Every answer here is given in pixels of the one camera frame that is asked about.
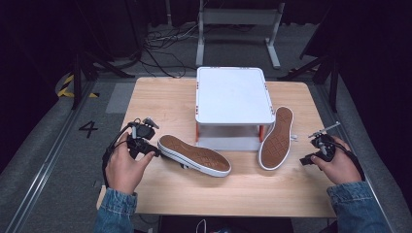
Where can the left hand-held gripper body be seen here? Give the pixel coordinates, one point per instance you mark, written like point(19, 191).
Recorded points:
point(140, 131)

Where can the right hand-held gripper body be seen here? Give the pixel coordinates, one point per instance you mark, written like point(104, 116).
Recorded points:
point(325, 147)

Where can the white sneaker with brown sole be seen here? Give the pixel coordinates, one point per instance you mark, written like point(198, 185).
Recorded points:
point(194, 154)
point(277, 139)

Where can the white shoe rack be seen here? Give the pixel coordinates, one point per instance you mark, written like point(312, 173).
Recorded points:
point(233, 95)

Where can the person's right hand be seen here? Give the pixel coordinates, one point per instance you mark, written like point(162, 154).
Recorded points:
point(341, 168)

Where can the person's left hand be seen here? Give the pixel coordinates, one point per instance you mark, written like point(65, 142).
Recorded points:
point(124, 170)

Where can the black tripod stand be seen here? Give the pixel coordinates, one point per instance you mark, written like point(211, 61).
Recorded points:
point(77, 77)
point(333, 77)

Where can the yellow black floor tape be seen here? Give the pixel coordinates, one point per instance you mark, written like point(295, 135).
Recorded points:
point(66, 92)

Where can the grey metal stand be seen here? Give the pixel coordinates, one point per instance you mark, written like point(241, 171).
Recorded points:
point(238, 16)

